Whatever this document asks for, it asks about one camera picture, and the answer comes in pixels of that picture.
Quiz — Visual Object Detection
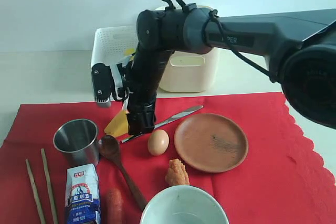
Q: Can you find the white woven plastic basket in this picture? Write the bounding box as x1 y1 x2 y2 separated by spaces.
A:
90 26 138 101

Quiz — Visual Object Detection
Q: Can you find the blue white milk carton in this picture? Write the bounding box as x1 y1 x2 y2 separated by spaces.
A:
65 164 101 224

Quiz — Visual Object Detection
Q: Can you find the pale blue ceramic bowl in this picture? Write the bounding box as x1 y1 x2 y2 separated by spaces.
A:
140 185 229 224

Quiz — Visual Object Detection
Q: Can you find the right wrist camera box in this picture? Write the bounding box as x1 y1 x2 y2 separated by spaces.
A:
91 63 114 108

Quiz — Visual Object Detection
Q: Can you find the stainless steel cup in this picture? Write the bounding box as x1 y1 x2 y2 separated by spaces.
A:
53 119 100 167

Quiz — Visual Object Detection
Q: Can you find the red sausage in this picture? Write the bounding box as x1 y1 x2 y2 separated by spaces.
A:
106 188 123 224

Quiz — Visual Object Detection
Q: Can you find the silver table knife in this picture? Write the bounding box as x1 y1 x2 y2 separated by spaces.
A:
120 105 204 144

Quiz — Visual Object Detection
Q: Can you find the red scalloped table cloth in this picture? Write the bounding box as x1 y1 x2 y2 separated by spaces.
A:
1 92 335 223

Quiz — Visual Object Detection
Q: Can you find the yellow cheese wedge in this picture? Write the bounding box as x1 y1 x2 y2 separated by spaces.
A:
104 110 128 138

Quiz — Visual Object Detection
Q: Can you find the cream plastic bin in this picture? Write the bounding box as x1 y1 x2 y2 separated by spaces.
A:
154 5 221 93

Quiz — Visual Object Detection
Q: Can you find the dark wooden spoon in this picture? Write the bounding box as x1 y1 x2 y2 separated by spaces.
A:
98 135 147 211

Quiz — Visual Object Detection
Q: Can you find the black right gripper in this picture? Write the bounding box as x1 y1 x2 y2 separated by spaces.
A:
128 48 171 135

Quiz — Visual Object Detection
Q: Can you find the orange fried chicken piece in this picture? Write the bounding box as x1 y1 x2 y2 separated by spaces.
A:
165 159 190 186

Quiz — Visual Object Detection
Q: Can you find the brown wooden plate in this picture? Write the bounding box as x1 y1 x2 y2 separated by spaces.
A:
174 113 248 173

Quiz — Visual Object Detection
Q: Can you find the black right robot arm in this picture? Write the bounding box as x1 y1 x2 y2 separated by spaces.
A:
127 8 335 135

